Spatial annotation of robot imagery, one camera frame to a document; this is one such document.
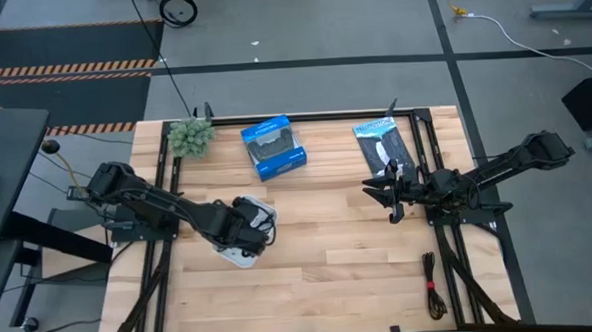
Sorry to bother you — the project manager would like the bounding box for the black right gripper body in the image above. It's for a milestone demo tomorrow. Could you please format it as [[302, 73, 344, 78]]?
[[386, 157, 433, 225]]

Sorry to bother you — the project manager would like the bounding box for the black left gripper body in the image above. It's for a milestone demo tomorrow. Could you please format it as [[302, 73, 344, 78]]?
[[204, 195, 269, 259]]

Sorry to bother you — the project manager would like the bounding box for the white plastic tray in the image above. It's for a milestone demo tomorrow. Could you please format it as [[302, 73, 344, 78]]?
[[210, 193, 282, 271]]

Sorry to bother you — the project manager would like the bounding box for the Yellowstone picture book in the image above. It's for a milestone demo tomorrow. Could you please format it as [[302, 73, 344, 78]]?
[[352, 115, 418, 179]]

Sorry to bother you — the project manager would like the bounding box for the blue game controller box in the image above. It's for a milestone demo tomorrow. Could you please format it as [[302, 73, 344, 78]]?
[[239, 114, 309, 183]]

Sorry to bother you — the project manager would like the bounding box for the green potted plant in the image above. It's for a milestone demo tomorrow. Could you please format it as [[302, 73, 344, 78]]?
[[166, 117, 217, 161]]

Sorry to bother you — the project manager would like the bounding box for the black hazard-striped floor mat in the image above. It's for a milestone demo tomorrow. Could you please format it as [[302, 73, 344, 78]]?
[[0, 70, 155, 139], [0, 19, 167, 79]]

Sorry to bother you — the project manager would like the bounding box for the black office desk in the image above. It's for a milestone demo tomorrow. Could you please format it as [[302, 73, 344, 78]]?
[[0, 102, 118, 332]]

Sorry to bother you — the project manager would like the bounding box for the black aluminium table frame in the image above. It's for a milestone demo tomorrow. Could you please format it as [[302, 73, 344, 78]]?
[[93, 102, 537, 332]]

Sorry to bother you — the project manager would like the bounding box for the black USB-C cable red tie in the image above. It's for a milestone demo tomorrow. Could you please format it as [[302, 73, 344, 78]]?
[[421, 251, 449, 322]]

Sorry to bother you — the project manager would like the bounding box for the yellow cable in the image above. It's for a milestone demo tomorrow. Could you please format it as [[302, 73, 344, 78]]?
[[0, 89, 87, 200]]

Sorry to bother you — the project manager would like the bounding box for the white floor cable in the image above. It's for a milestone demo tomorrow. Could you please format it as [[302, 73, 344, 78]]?
[[461, 6, 592, 84]]

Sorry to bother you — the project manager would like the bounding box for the black coiled floor cable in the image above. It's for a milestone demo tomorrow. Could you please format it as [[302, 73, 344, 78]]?
[[158, 0, 200, 30]]

